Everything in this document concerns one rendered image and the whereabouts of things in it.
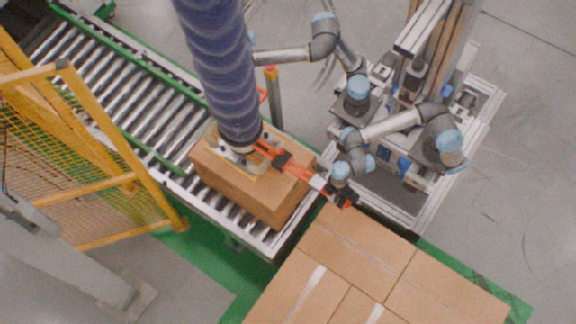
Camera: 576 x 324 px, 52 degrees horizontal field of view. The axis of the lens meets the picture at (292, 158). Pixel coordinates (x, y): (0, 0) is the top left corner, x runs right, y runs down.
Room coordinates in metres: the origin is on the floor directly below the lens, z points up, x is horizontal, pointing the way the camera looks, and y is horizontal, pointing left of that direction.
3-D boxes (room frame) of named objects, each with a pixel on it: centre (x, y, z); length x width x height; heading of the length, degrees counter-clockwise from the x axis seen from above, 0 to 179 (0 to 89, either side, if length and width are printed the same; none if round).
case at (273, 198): (1.31, 0.22, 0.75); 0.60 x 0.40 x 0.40; 51
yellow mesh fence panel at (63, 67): (1.16, 1.19, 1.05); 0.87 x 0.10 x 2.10; 103
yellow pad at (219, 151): (1.23, 0.30, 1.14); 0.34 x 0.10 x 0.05; 50
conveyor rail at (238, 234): (1.57, 1.07, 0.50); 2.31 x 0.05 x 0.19; 51
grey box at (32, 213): (0.84, 1.11, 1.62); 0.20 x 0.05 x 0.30; 51
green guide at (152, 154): (1.84, 1.30, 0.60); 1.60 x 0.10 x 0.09; 51
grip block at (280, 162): (1.14, 0.05, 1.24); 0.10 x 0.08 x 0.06; 140
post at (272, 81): (1.82, 0.08, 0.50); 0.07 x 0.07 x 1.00; 51
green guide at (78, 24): (2.25, 0.96, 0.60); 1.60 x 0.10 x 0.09; 51
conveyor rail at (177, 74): (2.07, 0.65, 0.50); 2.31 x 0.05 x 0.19; 51
